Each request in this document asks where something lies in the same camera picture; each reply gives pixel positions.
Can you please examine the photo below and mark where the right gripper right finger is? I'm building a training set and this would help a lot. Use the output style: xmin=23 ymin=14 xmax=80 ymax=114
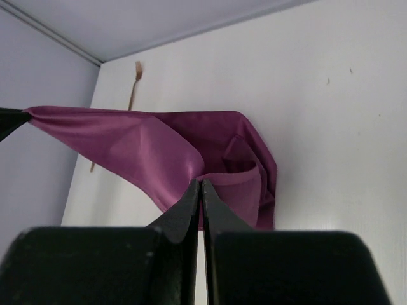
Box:
xmin=202 ymin=180 xmax=386 ymax=304

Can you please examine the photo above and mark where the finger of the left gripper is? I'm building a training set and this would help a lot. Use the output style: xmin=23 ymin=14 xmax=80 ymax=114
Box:
xmin=0 ymin=108 xmax=31 ymax=141

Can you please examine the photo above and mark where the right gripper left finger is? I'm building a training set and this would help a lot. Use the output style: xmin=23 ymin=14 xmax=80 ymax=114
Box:
xmin=1 ymin=181 xmax=200 ymax=304

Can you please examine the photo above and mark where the purple satin napkin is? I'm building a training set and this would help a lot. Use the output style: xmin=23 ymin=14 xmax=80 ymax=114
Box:
xmin=28 ymin=106 xmax=277 ymax=230

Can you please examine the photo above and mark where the left corner aluminium post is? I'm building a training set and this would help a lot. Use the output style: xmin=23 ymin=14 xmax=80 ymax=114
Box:
xmin=1 ymin=1 xmax=104 ymax=67

